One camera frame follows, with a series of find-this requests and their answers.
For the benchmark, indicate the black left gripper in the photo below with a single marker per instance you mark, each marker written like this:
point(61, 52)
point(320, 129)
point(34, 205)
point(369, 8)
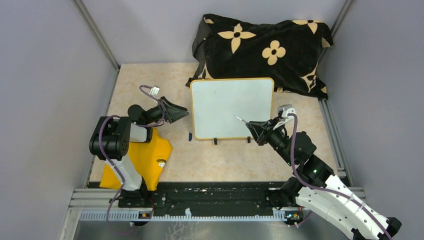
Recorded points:
point(168, 107)

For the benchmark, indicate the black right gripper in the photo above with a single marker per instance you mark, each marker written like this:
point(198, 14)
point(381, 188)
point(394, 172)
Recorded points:
point(261, 133)

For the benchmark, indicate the white marker pen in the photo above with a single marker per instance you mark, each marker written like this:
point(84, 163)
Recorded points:
point(240, 119)

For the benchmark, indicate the white whiteboard yellow frame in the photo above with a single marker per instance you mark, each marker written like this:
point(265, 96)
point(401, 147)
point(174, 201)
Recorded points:
point(216, 101)

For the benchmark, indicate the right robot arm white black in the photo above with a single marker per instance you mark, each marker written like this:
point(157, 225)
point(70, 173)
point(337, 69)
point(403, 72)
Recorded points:
point(315, 186)

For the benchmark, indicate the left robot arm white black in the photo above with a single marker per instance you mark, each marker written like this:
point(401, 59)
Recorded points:
point(113, 134)

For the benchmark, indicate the yellow cloth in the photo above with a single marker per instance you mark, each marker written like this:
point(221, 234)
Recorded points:
point(149, 159)

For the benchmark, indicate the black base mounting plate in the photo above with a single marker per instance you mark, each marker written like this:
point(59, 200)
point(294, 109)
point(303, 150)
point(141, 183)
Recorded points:
point(213, 199)

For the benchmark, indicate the black floral pillow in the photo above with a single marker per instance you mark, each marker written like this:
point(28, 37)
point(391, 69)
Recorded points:
point(287, 52)

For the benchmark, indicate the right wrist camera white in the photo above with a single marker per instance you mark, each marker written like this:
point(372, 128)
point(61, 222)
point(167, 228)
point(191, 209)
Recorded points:
point(285, 114)

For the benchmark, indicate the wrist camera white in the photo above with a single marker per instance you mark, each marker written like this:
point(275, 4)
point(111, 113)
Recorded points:
point(285, 114)
point(154, 91)

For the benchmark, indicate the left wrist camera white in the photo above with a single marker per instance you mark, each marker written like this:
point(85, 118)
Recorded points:
point(154, 91)

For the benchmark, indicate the left aluminium frame post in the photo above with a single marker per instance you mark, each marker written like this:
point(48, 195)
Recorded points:
point(92, 26)

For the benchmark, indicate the aluminium frame post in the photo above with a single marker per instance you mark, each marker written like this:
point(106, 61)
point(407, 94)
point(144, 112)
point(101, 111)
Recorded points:
point(92, 26)
point(346, 8)

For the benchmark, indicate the aluminium front rail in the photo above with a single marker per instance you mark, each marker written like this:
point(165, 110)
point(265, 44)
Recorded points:
point(95, 204)

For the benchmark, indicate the right aluminium frame post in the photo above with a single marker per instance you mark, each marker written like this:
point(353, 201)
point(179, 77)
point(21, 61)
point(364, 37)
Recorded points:
point(346, 8)

